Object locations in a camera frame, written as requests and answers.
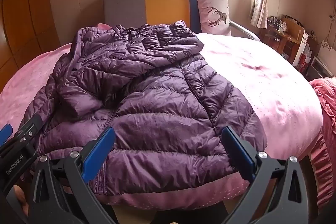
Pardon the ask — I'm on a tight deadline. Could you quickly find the red ruffled blanket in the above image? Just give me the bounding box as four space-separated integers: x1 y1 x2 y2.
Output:
309 77 336 212

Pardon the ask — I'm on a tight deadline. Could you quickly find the wooden wardrobe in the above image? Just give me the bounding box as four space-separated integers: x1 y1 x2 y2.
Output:
0 0 67 91

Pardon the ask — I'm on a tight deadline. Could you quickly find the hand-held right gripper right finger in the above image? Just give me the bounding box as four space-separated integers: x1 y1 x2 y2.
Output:
221 126 310 224

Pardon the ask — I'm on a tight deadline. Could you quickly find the purple puffer jacket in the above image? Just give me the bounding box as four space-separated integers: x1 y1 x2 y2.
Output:
20 21 268 197

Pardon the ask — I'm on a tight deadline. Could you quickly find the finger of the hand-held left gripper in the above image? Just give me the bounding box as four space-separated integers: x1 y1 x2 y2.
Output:
15 115 44 145
0 123 13 146

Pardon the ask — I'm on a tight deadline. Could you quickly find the deer print pillow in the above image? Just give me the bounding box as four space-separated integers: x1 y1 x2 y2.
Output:
196 0 233 37

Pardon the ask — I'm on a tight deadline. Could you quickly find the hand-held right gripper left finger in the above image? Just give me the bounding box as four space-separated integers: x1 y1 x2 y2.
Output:
28 126 117 224

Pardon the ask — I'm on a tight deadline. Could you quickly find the cluttered wooden desk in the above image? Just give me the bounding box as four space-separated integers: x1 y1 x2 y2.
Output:
259 14 315 68

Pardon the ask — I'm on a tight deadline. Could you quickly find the grey bed rail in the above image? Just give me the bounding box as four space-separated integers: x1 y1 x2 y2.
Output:
230 20 262 42

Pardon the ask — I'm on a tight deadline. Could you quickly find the pink bed blanket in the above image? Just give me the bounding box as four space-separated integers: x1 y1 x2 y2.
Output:
0 23 324 212

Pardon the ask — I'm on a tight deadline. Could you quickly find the person's left hand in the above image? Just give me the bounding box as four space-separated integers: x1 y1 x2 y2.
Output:
13 185 29 215

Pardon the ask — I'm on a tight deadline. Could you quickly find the white framed panel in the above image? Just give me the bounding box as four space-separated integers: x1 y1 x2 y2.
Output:
306 56 335 81

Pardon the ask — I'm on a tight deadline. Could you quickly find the grey yellow blue headboard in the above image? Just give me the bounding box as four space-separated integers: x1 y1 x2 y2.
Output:
102 0 227 33

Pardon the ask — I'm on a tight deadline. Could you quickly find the red bag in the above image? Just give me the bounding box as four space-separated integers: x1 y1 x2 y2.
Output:
299 53 313 73

